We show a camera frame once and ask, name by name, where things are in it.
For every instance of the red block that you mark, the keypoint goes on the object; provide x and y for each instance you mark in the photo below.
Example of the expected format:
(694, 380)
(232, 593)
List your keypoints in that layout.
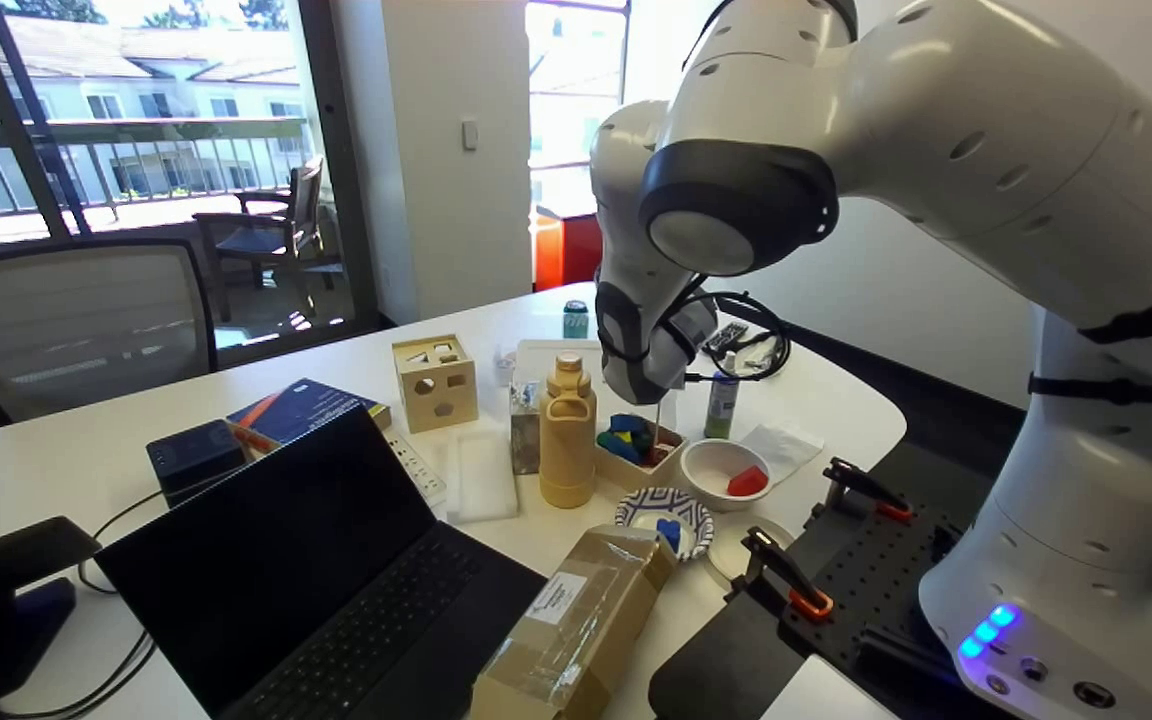
(747, 482)

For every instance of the wooden patio chair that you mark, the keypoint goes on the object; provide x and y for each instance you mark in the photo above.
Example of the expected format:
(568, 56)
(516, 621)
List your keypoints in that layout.
(276, 235)

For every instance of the blue patterned bowl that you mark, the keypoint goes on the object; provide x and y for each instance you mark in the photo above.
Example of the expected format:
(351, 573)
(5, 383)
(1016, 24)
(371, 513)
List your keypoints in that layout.
(636, 508)

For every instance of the wooden shape sorter cube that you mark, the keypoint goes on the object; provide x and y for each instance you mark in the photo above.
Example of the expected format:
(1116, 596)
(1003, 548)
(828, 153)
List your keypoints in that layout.
(436, 385)

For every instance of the black box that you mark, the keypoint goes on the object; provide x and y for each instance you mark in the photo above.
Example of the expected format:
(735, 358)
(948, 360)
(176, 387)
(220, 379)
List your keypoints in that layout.
(194, 458)

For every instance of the black remote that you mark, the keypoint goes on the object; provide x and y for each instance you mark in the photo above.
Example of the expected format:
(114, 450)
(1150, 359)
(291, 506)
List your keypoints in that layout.
(724, 337)

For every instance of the green and white bottle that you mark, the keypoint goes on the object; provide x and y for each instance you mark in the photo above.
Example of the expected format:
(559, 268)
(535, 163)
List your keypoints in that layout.
(721, 405)

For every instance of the wooden tray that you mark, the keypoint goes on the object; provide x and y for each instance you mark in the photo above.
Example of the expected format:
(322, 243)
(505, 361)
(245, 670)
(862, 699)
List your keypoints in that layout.
(626, 470)

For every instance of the black clamp with orange tips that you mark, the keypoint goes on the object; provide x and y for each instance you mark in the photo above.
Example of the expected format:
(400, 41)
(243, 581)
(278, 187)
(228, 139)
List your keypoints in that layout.
(781, 572)
(861, 482)

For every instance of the white bowl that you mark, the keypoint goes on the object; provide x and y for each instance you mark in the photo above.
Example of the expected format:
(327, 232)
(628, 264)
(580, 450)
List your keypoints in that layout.
(711, 475)

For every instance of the light switch plate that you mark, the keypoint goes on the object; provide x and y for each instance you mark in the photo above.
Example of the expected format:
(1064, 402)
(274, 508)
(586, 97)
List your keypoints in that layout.
(470, 135)

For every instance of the narrow window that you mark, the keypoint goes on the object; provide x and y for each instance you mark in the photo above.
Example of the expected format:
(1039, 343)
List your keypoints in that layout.
(571, 100)

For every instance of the red and orange box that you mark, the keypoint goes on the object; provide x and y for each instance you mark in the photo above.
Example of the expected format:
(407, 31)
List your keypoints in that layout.
(566, 250)

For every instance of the office chair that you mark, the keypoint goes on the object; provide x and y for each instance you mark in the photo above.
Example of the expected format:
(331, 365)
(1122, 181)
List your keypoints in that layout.
(66, 320)

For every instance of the green can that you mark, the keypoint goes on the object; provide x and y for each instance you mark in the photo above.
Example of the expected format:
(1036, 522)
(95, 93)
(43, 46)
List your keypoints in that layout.
(575, 320)

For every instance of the white napkin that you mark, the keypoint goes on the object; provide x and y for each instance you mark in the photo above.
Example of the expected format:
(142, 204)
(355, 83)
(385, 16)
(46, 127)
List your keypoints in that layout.
(786, 448)

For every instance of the blue book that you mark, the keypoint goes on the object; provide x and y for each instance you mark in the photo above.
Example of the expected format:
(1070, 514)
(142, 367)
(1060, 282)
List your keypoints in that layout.
(301, 410)

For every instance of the white power strip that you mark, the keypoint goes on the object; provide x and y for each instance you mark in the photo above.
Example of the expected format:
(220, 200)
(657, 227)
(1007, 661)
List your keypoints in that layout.
(416, 468)

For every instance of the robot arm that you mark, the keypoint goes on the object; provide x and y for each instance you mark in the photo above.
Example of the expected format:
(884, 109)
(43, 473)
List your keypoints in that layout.
(986, 170)

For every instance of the tan plastic bottle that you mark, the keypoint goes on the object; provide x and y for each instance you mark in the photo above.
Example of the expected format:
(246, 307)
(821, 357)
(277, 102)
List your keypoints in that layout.
(567, 440)

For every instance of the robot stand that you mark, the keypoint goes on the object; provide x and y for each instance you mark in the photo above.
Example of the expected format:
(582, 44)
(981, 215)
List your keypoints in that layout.
(856, 580)

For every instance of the small silver carton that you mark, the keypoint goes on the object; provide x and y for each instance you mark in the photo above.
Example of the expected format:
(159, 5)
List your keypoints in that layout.
(525, 435)

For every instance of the wooden chopstick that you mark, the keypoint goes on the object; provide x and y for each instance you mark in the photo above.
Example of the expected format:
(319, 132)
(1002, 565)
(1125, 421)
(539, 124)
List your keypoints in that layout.
(656, 430)

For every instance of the long cardboard box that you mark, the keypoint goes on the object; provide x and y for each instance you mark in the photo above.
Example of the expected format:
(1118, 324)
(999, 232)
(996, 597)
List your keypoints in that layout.
(576, 620)

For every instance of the black laptop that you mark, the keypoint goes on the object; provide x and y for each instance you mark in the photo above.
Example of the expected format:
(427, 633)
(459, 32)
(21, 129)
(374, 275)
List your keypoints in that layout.
(276, 560)

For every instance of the blue block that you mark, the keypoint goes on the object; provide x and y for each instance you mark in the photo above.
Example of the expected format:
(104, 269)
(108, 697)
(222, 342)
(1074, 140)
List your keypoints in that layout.
(628, 424)
(670, 534)

